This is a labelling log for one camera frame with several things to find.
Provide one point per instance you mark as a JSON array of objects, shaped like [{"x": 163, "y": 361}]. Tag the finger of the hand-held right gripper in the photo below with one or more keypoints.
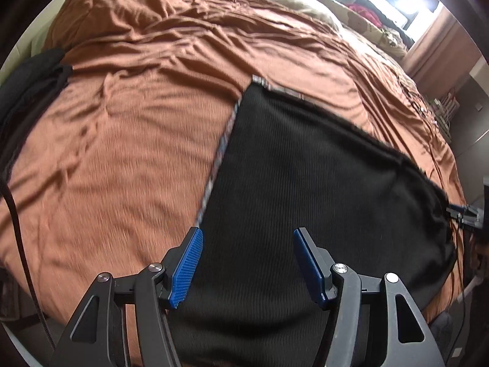
[{"x": 464, "y": 216}]

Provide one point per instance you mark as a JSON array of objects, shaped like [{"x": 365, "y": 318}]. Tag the black pants with patterned trim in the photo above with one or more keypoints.
[{"x": 305, "y": 179}]

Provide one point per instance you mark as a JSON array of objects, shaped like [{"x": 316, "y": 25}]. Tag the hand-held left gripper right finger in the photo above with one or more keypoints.
[{"x": 311, "y": 267}]

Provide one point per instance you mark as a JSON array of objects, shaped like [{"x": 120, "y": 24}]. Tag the orange blanket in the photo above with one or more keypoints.
[{"x": 133, "y": 141}]

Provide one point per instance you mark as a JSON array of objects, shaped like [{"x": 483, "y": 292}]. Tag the white and red rack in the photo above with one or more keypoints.
[{"x": 450, "y": 101}]

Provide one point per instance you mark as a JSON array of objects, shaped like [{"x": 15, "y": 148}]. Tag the red cloth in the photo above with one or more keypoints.
[{"x": 363, "y": 11}]

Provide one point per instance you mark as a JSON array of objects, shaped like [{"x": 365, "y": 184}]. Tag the black cloth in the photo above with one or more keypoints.
[{"x": 30, "y": 80}]

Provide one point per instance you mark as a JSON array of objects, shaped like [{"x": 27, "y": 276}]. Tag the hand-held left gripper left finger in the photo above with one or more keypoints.
[{"x": 187, "y": 267}]

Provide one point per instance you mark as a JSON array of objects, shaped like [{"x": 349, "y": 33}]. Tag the beige pillow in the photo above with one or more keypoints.
[{"x": 290, "y": 4}]

